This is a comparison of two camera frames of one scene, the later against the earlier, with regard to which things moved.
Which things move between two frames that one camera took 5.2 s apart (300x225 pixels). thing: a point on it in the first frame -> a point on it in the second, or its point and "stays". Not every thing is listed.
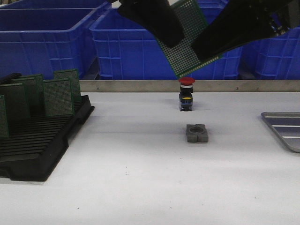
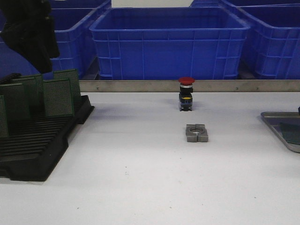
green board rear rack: x=72 y=75 stays
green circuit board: x=58 y=98 stays
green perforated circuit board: x=182 y=56 -> x=291 y=131
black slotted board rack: x=35 y=146 stays
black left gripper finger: x=158 y=15 -> x=30 y=29
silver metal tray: x=287 y=124 stays
